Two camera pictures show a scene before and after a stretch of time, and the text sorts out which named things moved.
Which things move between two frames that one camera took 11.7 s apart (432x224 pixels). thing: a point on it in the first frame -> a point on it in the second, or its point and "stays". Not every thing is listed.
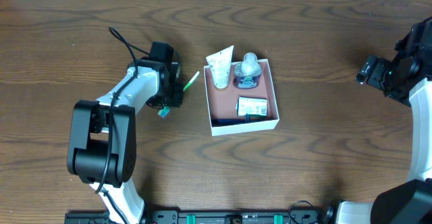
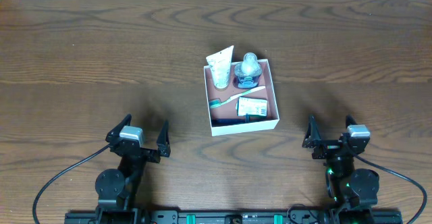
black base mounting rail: (207, 216) stays
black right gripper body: (371, 74) -> (331, 144)
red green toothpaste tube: (256, 117) stays
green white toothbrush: (165, 110) -> (216, 102)
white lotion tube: (220, 65) stays
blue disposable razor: (225, 121) stays
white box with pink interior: (233, 110) stays
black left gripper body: (175, 96) -> (141, 150)
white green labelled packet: (255, 106) stays
